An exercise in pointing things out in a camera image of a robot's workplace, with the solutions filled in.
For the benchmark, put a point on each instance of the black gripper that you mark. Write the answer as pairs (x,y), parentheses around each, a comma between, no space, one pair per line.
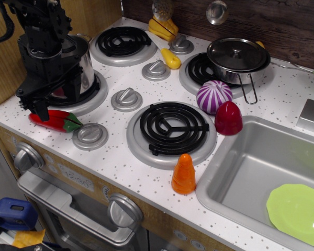
(45,74)

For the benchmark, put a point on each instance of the red toy chili pepper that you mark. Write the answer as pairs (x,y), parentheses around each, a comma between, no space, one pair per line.
(61,121)

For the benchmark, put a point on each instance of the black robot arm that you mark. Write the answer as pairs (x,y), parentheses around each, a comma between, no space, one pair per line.
(46,32)

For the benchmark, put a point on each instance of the tall steel pot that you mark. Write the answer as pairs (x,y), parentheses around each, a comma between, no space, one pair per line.
(75,49)

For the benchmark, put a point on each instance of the dark red toy eggplant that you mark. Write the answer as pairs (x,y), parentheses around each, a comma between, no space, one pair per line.
(228,119)

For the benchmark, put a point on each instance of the steel pan with lid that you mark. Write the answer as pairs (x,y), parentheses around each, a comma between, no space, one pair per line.
(240,62)

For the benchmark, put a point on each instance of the silver stove knob front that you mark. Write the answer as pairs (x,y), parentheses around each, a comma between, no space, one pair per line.
(90,136)

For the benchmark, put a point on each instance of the silver stove knob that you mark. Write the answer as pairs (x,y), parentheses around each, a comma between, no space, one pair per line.
(181,45)
(126,100)
(156,71)
(90,136)

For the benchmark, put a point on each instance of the left silver oven knob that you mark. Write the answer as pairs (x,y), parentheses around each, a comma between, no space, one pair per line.
(27,157)

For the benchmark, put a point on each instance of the silver oven knob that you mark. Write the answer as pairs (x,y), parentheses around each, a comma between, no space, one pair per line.
(123,212)
(27,157)

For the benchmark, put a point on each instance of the silver stove knob middle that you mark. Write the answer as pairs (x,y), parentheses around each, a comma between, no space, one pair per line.
(126,100)

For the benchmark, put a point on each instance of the back left black burner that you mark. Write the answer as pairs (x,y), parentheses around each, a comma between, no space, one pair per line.
(122,41)

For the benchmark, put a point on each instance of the silver stove knob upper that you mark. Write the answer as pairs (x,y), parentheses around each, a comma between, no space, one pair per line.
(156,71)

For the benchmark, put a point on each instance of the front right black burner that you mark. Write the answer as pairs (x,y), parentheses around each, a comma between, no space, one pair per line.
(172,128)

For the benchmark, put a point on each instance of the blue clamp tool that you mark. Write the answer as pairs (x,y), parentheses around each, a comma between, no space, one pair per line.
(17,215)

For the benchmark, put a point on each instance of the yellow toy banana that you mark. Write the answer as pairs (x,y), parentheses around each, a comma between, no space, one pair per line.
(166,30)

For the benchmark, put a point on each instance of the right silver oven knob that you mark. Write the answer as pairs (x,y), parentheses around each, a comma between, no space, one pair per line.
(123,212)

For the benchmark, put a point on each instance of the silver stove knob back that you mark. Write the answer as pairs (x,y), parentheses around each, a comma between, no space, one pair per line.
(181,45)

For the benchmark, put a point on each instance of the hanging slotted steel spoon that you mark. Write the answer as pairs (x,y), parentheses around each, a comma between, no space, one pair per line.
(162,9)

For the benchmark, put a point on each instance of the back right black burner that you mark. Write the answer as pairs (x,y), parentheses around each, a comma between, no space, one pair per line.
(200,69)

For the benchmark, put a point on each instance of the yellow cloth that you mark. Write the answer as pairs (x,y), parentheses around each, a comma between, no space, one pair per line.
(28,238)

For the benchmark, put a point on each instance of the orange toy carrot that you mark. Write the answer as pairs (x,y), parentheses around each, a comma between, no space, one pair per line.
(183,179)

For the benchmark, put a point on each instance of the purple striped toy onion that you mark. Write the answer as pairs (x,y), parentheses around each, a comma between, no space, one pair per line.
(212,95)

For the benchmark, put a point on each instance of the hanging steel ladle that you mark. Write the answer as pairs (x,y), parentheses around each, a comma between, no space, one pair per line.
(217,12)

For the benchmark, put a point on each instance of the silver sink basin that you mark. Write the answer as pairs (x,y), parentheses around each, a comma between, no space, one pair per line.
(248,166)

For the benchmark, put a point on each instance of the silver faucet base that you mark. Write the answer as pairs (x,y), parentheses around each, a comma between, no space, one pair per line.
(306,118)

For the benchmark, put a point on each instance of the green plastic plate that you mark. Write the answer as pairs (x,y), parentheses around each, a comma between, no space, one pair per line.
(290,209)

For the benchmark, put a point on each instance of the silver oven door handle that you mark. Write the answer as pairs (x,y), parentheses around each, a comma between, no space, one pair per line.
(78,222)

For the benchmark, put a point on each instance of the yellow handled toy knife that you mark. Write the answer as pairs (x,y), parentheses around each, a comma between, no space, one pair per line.
(171,60)

